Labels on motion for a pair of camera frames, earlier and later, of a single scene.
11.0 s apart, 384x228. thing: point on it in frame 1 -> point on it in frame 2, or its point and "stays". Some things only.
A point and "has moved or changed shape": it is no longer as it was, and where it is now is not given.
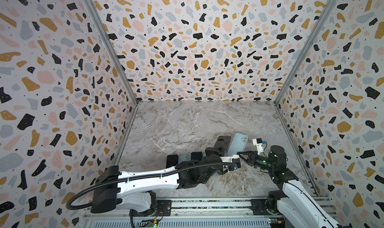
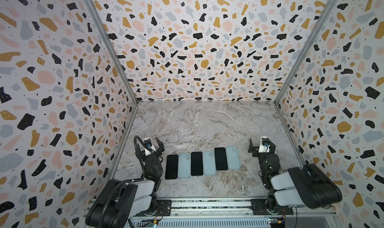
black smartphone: x=172 y=160 stays
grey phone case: x=238 y=144 has moved or changed shape
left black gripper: x=215 y=151 -> x=160 y=149
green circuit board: x=152 y=225 stays
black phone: x=223 y=141 has moved or changed shape
